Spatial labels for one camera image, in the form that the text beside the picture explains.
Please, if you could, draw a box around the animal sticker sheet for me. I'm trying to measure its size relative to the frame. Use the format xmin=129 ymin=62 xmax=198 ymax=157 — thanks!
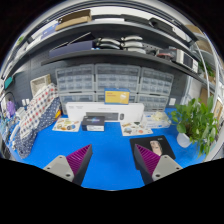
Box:
xmin=120 ymin=120 xmax=154 ymax=137

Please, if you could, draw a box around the green potted plant white pot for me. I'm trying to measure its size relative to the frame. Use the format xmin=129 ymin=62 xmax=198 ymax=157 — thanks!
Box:
xmin=169 ymin=95 xmax=220 ymax=157

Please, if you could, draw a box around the black mouse pad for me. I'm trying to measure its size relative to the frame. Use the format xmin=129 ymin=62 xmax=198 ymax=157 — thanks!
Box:
xmin=129 ymin=134 xmax=177 ymax=171

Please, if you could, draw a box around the navy polka dot cloth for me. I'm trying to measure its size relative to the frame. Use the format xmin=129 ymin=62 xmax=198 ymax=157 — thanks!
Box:
xmin=13 ymin=96 xmax=62 ymax=160

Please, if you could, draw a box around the teal plastic item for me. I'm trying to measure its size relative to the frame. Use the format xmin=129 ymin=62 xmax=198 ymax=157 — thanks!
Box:
xmin=3 ymin=77 xmax=14 ymax=91

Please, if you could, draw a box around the white blue glove box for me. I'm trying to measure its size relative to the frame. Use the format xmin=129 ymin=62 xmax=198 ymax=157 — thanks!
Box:
xmin=141 ymin=111 xmax=171 ymax=130

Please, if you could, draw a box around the red blue checkered cloth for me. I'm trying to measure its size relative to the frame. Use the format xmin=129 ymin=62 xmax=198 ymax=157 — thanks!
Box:
xmin=19 ymin=83 xmax=59 ymax=141

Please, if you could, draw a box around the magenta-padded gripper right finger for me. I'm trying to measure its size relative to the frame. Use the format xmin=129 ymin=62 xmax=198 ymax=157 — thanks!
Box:
xmin=133 ymin=143 xmax=184 ymax=186

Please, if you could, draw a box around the grey wall shelf unit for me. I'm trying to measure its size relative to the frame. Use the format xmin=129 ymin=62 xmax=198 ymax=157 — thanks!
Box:
xmin=6 ymin=8 xmax=224 ymax=96

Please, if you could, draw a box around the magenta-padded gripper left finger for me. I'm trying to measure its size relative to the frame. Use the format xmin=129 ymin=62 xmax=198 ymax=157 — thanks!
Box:
xmin=43 ymin=143 xmax=94 ymax=187

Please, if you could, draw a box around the purple plastic item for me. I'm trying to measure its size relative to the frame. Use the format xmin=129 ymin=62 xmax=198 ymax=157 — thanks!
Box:
xmin=6 ymin=100 xmax=16 ymax=118

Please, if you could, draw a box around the white woven basket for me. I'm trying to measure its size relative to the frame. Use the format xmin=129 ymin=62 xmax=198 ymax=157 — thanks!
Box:
xmin=29 ymin=73 xmax=53 ymax=98

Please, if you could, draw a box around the small black box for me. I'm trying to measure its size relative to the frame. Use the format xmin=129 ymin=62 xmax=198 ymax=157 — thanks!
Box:
xmin=81 ymin=115 xmax=106 ymax=132

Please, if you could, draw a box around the food sticker sheet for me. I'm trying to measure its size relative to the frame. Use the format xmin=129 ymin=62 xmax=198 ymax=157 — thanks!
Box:
xmin=52 ymin=117 xmax=82 ymax=133

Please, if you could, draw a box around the long white keyboard box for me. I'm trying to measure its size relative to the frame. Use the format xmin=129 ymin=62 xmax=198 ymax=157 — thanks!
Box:
xmin=65 ymin=101 xmax=145 ymax=123

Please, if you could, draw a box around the yellow and blue box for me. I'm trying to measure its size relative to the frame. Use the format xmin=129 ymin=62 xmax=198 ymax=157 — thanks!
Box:
xmin=104 ymin=87 xmax=131 ymax=106

